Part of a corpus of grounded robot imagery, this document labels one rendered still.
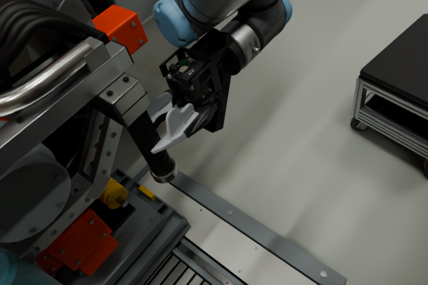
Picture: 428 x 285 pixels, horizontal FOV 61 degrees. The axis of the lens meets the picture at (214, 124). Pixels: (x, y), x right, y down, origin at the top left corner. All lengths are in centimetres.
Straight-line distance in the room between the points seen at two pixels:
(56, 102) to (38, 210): 19
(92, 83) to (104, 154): 36
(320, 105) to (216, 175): 56
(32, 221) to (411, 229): 115
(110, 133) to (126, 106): 32
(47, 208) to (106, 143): 25
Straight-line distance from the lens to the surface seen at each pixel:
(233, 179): 147
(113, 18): 75
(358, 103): 144
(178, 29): 52
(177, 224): 124
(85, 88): 47
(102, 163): 82
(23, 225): 59
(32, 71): 78
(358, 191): 144
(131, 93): 47
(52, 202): 59
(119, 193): 92
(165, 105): 59
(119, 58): 48
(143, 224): 121
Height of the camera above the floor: 124
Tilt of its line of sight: 49 degrees down
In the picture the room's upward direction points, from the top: 17 degrees counter-clockwise
